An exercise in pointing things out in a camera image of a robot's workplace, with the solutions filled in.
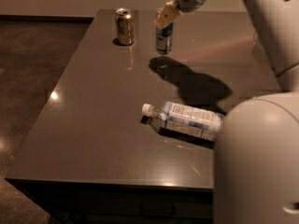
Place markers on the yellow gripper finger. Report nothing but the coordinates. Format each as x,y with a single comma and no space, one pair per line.
167,14

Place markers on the blue silver redbull can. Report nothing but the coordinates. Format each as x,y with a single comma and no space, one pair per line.
164,34

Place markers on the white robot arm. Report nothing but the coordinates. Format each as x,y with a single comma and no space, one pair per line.
256,156

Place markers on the orange soda can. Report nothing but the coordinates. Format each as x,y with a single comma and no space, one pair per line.
124,19

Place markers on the clear plastic water bottle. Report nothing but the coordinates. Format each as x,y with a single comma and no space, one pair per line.
196,122

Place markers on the dark cabinet drawer handle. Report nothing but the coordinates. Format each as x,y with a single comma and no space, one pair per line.
163,211

